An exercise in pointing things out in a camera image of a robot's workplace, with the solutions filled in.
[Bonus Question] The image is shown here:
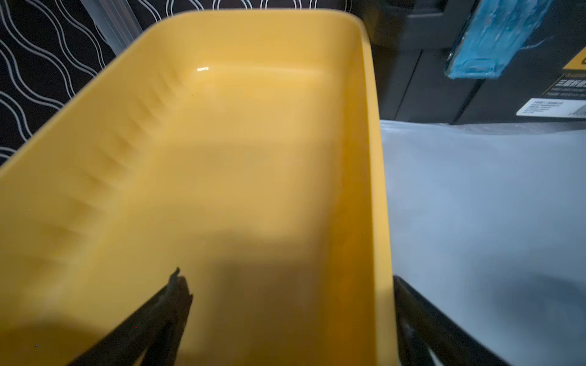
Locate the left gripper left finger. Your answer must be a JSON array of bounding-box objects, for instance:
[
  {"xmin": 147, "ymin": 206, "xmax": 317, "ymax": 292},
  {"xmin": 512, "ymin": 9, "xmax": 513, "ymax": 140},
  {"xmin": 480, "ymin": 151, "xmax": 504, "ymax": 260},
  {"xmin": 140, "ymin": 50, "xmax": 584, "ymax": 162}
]
[{"xmin": 70, "ymin": 268, "xmax": 193, "ymax": 365}]

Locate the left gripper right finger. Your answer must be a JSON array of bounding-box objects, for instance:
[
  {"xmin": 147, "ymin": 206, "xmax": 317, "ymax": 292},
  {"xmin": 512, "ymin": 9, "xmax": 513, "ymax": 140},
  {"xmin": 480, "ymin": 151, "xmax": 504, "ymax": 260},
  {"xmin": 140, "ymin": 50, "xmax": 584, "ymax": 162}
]
[{"xmin": 393, "ymin": 275, "xmax": 507, "ymax": 365}]

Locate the yellow plastic tray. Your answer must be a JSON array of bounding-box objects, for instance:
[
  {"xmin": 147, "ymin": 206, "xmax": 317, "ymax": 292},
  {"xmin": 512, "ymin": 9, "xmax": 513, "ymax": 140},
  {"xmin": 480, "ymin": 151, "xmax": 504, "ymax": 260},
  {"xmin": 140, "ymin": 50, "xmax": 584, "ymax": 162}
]
[{"xmin": 1, "ymin": 9, "xmax": 398, "ymax": 365}]

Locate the black yellow toolbox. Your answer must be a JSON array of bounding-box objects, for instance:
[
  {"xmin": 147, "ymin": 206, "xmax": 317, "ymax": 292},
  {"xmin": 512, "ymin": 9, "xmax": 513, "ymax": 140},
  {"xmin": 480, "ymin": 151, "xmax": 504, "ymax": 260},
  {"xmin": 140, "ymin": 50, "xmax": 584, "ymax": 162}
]
[{"xmin": 359, "ymin": 0, "xmax": 585, "ymax": 124}]

